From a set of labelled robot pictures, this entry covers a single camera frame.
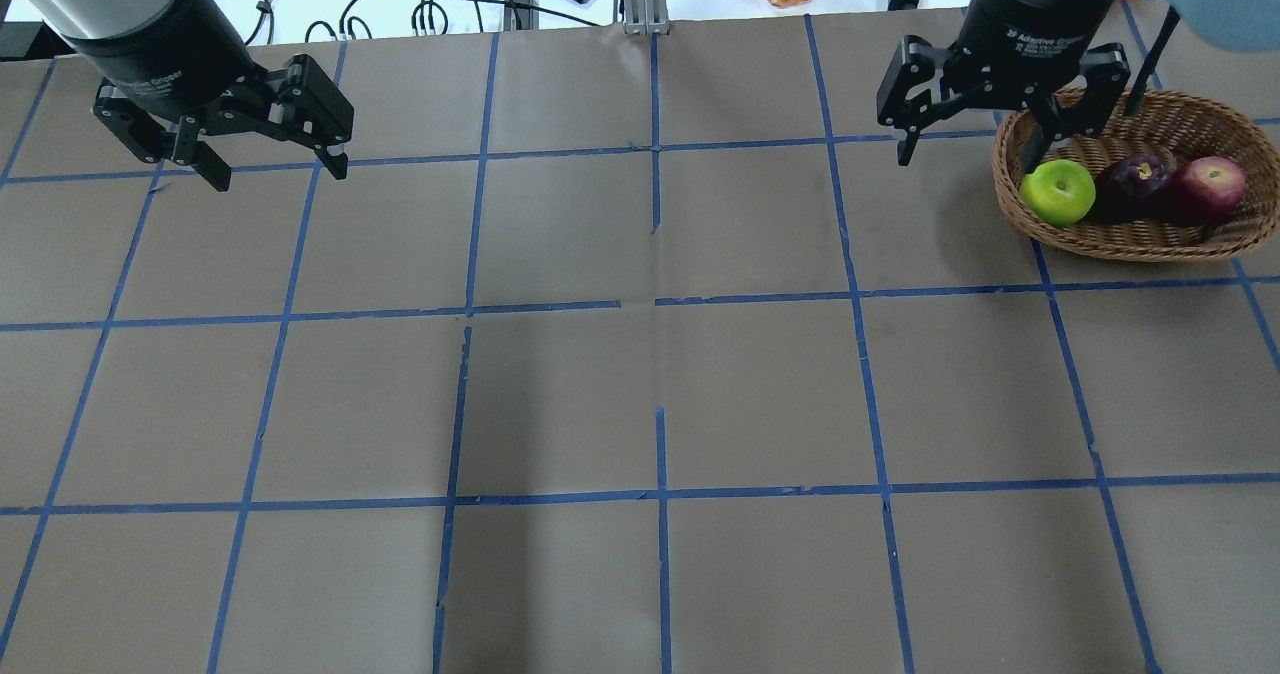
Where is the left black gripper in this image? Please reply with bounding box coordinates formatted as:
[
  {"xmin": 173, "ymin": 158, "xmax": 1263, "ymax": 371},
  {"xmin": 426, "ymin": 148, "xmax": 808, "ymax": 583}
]
[{"xmin": 70, "ymin": 0, "xmax": 355, "ymax": 192}]

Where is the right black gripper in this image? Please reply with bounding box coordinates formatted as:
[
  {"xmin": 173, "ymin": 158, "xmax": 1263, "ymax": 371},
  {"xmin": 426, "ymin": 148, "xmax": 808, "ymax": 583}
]
[{"xmin": 877, "ymin": 0, "xmax": 1130, "ymax": 176}]

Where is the green apple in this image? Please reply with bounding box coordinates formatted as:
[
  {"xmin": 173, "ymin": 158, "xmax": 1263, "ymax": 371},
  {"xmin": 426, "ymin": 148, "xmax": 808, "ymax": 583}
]
[{"xmin": 1018, "ymin": 159, "xmax": 1097, "ymax": 229}]

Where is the dark purple apple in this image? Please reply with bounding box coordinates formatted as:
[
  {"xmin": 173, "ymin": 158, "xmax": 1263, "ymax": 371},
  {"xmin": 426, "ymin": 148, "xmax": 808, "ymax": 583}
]
[{"xmin": 1085, "ymin": 153, "xmax": 1174, "ymax": 224}]

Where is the red apple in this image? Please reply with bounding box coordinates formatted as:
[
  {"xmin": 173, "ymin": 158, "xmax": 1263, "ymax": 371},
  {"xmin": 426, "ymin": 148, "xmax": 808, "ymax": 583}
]
[{"xmin": 1162, "ymin": 156, "xmax": 1247, "ymax": 226}]

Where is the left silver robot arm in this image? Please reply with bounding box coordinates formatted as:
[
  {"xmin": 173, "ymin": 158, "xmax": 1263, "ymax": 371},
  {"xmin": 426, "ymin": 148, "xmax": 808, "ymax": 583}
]
[{"xmin": 3, "ymin": 0, "xmax": 355, "ymax": 192}]

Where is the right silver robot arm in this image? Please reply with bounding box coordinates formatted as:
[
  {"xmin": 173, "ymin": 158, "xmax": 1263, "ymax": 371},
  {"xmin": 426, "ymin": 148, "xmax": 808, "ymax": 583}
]
[{"xmin": 876, "ymin": 0, "xmax": 1279, "ymax": 171}]

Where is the oval wicker basket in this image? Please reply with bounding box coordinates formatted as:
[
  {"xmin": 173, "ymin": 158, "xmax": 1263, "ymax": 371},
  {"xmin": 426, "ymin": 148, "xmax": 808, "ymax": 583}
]
[{"xmin": 991, "ymin": 90, "xmax": 1279, "ymax": 263}]

